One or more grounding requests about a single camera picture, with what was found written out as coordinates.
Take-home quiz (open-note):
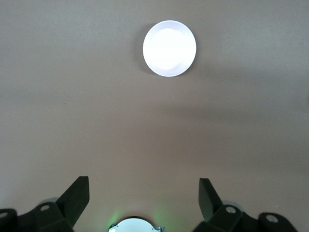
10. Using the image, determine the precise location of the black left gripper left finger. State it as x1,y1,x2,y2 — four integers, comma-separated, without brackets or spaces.
0,176,90,232

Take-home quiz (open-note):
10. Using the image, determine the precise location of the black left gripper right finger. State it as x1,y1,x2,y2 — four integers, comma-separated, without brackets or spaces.
193,178,298,232

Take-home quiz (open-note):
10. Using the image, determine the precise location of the brown table mat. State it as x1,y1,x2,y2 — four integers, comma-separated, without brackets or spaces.
0,0,309,232

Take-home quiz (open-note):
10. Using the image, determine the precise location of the pink plastic bowl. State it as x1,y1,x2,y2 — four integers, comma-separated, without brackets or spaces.
142,20,197,78

